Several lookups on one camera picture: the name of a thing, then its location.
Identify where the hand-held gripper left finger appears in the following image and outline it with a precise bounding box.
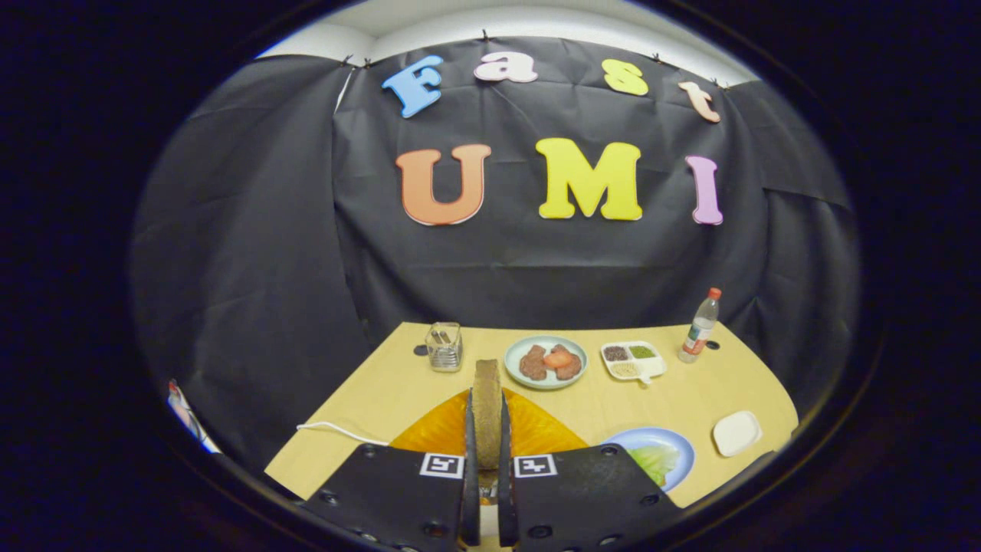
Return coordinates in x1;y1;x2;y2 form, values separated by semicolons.
297;389;481;551

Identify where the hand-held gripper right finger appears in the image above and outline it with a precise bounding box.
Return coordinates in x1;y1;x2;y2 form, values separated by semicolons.
498;388;684;552

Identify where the green lettuce leaf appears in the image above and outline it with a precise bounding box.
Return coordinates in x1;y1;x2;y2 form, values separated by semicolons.
628;443;681;488

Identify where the brown bread slice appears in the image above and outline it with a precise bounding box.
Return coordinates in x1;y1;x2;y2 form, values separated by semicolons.
471;359;504;470

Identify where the blue round plate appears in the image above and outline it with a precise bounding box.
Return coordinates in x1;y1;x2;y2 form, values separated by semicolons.
602;427;696;492

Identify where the white toaster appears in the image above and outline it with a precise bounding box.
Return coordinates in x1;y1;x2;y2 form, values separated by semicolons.
480;491;500;549

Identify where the pale green round plate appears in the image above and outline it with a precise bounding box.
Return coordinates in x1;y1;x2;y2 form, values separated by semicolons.
504;335;589;391

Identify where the white divided condiment tray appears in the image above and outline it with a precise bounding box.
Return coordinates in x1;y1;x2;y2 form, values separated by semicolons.
600;340;668;384

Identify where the white square plate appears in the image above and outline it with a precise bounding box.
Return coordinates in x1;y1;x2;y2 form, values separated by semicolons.
712;411;763;458

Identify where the clear red-capped plastic bottle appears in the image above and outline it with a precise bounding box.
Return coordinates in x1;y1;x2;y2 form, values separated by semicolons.
678;287;723;364

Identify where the red and white object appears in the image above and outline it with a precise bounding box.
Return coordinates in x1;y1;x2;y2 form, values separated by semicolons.
167;379;223;455

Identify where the black backdrop cloth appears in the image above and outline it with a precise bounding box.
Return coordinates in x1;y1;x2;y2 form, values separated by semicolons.
130;37;861;468

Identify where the white power cable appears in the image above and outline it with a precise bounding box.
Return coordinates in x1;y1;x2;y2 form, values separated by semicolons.
297;421;390;446

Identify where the metal wire utensil holder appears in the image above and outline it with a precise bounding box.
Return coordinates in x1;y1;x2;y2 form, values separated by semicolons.
425;321;464;373

